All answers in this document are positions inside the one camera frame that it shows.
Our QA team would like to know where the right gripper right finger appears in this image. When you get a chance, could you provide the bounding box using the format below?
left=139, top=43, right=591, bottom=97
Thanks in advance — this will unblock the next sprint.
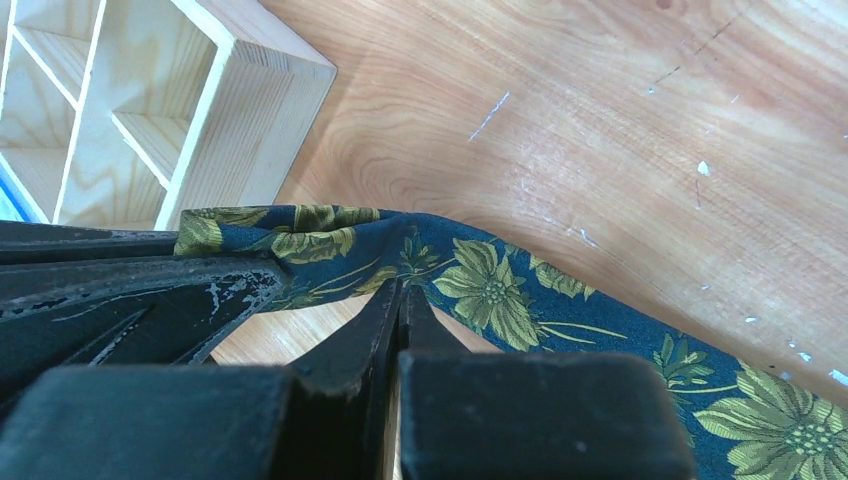
left=398, top=287, right=696, bottom=479

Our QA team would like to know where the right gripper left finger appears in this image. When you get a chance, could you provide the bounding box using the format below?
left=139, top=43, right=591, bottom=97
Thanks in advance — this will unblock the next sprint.
left=1, top=280, right=402, bottom=479

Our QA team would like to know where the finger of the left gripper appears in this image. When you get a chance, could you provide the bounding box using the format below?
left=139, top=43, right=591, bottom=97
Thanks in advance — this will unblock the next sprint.
left=1, top=256, right=287, bottom=405
left=1, top=220, right=177, bottom=264

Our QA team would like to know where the navy yellow floral tie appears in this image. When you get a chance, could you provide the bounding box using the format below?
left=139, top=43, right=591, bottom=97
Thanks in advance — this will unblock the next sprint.
left=175, top=205, right=847, bottom=479

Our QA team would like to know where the wooden compartment tray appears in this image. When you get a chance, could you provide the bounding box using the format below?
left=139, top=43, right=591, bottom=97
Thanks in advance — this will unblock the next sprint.
left=1, top=1, right=337, bottom=230

